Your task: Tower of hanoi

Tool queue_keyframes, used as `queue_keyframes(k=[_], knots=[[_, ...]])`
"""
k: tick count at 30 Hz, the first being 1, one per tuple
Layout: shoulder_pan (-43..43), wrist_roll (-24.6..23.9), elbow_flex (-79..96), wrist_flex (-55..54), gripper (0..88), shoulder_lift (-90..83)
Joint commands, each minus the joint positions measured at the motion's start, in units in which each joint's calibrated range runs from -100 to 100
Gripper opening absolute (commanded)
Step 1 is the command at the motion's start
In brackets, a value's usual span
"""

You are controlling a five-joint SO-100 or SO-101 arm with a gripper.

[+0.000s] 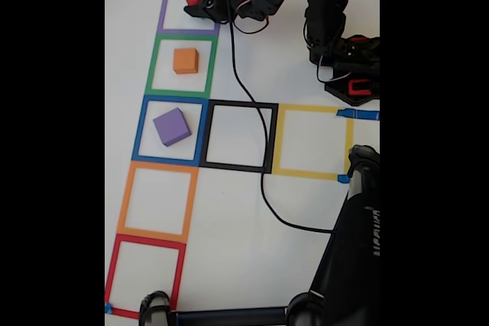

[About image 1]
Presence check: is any orange square frame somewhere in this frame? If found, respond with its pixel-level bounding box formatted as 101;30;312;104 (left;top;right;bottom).
116;160;199;244

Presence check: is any black camera cable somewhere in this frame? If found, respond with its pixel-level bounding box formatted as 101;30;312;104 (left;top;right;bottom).
224;0;337;234

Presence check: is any black square frame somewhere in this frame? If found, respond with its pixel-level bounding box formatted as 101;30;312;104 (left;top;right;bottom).
198;99;279;174

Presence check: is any purple square frame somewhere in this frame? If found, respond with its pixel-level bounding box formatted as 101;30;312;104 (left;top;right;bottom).
156;0;222;37

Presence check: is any yellow square frame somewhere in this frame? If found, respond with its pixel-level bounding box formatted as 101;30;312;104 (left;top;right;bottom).
271;103;355;181

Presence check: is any large purple cube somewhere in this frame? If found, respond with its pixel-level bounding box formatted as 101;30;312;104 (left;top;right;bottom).
152;107;193;147

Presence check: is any red base clamp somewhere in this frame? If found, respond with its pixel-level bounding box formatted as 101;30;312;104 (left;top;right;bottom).
347;79;372;97

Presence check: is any black camera tripod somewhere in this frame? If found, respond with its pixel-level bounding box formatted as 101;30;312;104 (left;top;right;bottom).
138;145;381;326

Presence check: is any blue square frame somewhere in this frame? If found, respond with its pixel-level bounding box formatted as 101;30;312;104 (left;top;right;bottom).
131;95;210;166

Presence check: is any orange cube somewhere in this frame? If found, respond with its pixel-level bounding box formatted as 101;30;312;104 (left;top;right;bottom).
172;47;199;75

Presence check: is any green square frame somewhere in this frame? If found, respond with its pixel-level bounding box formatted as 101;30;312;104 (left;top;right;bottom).
144;34;218;98

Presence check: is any thin servo wire loop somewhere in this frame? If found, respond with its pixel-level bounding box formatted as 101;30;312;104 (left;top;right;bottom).
233;1;270;35

